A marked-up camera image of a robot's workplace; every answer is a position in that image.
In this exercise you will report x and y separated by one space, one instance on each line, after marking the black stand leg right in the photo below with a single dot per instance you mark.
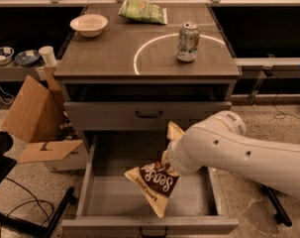
281 216

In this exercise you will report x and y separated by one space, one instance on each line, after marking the green chip bag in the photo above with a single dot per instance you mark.
143 11

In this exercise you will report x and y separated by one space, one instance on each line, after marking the white box under cardboard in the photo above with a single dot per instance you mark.
75 160

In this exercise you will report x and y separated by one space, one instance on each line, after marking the open middle grey drawer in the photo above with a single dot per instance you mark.
111 206

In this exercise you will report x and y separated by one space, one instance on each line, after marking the grey shelf rail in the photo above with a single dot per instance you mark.
267 81

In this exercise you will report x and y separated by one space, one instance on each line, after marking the blue bowl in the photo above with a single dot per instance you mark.
27 58
6 55

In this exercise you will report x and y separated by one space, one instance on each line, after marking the blue bowl right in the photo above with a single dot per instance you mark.
27 58

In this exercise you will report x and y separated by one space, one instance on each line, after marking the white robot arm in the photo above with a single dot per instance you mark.
220 142

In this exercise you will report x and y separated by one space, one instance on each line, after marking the blue bowl left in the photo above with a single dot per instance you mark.
6 55

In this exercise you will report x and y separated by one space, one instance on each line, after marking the black chair seat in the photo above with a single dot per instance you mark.
6 163

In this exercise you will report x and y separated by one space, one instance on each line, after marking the brown chip bag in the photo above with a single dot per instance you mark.
156 182

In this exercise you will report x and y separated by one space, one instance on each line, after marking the white paper cup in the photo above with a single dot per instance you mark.
48 56

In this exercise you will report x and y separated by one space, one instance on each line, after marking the white bowl on cabinet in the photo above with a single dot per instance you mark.
89 25

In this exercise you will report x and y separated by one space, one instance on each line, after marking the upper grey drawer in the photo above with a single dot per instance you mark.
126 116

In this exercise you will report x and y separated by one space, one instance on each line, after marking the grey drawer cabinet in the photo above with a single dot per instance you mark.
136 62

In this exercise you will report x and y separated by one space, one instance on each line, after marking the soda can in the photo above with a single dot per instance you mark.
188 41

